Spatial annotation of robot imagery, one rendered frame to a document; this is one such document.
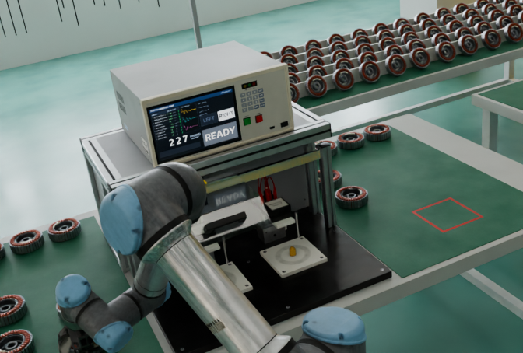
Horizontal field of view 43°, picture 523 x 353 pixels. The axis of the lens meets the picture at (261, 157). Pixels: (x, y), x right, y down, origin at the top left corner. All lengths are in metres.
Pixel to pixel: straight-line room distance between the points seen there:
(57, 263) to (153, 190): 1.10
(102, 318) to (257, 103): 0.76
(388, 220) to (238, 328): 1.11
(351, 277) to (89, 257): 0.87
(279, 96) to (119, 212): 0.87
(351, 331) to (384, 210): 1.06
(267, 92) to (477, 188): 0.86
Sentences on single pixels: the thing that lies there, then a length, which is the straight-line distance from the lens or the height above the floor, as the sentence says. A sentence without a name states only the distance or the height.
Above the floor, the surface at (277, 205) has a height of 0.92.
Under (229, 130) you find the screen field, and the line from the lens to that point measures 1.89.
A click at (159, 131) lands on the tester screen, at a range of 1.82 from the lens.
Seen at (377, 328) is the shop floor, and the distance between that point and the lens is 2.93.
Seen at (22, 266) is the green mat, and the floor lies 0.75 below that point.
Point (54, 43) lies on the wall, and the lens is 8.15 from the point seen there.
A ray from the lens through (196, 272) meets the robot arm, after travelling 1.18.
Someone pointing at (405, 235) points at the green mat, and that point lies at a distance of 2.11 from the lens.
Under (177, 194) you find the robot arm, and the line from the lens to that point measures 1.23.
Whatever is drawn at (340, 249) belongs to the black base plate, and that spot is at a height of 0.77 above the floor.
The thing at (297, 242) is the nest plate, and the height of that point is 0.78.
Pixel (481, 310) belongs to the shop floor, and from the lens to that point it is 3.04.
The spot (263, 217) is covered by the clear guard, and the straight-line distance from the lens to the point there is 1.71.
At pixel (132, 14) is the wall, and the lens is 8.27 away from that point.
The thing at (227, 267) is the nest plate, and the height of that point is 0.78.
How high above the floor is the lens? 1.87
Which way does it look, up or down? 24 degrees down
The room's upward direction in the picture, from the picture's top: 7 degrees counter-clockwise
